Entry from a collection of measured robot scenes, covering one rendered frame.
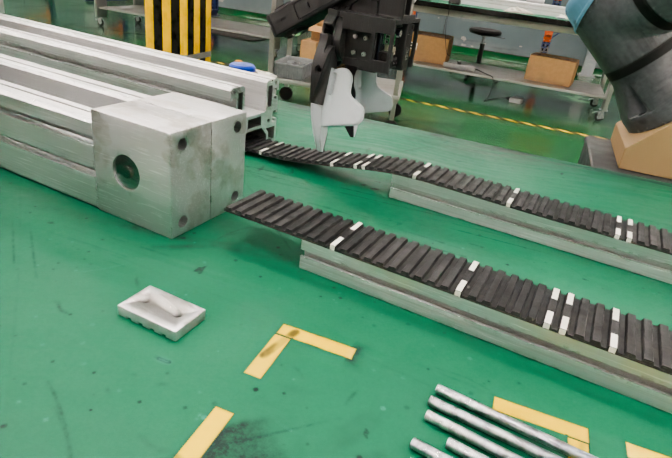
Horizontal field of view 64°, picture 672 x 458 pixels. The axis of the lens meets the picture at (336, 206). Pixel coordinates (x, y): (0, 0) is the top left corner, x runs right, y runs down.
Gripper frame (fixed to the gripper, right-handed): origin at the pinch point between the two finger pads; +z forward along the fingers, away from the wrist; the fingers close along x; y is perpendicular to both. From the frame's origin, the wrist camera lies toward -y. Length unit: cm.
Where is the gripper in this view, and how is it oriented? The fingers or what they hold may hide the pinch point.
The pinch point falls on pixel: (332, 133)
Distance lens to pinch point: 63.1
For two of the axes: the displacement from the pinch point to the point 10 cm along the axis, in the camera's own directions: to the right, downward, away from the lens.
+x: 4.7, -3.2, 8.2
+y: 8.8, 2.9, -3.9
